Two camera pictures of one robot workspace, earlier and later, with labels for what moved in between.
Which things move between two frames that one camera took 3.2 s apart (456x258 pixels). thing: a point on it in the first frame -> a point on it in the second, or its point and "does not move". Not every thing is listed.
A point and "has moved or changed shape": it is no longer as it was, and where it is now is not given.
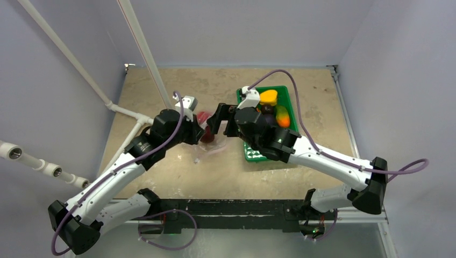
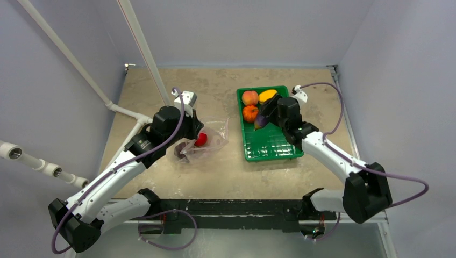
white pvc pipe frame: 53,170 does not move
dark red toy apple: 207,137 -> 178,148
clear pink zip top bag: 201,117 has moved or changed shape
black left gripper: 193,138 does not move
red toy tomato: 202,116 -> 201,140
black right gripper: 230,121 -> 272,106
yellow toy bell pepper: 269,97 does not move
